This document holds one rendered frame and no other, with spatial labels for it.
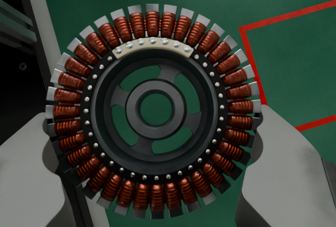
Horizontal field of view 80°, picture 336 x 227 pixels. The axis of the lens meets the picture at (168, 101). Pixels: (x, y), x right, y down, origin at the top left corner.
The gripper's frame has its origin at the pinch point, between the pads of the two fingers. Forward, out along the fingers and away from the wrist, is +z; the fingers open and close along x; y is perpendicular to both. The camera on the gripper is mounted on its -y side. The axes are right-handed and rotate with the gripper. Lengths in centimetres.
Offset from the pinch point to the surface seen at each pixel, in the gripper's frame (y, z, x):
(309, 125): 10.4, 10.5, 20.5
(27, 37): -1.3, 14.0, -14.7
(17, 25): -2.7, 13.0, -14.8
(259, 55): 2.1, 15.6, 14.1
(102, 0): -4.7, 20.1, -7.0
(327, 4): -3.8, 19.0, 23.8
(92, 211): 19.4, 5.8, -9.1
